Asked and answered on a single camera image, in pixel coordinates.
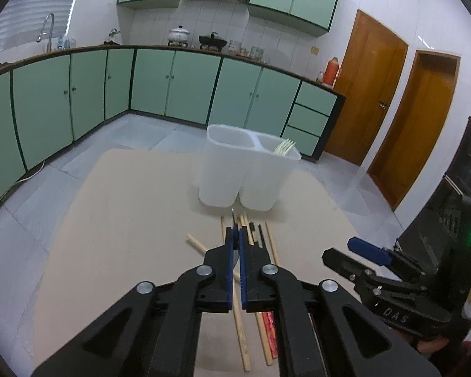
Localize brown wooden door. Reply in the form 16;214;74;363
323;8;409;166
367;49;462;211

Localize white window blind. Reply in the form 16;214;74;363
0;0;85;72

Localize red chopstick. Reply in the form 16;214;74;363
262;311;279;359

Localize light wooden chopstick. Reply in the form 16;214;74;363
186;234;208;254
266;222;280;267
240;213;273;365
221;216;252;372

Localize chrome kitchen faucet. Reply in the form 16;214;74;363
36;13;56;53

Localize black wok with lid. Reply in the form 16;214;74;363
198;32;229;51

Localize white plastic utensil holder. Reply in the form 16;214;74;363
198;123;302;212

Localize green drawer unit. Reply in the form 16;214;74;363
282;80;347;162

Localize white lidded pot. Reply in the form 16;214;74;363
167;25;192;46

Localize orange thermos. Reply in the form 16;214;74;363
323;57;341;88

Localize person's right hand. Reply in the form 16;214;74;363
414;337;457;357

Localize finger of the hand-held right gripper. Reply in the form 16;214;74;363
322;248;425;296
347;238;425;279

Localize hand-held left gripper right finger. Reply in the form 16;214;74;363
239;227;443;377

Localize green lower kitchen cabinets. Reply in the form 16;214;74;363
0;44;347;213

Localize white cable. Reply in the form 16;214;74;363
15;159;46;184

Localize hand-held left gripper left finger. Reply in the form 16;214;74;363
31;226;240;377

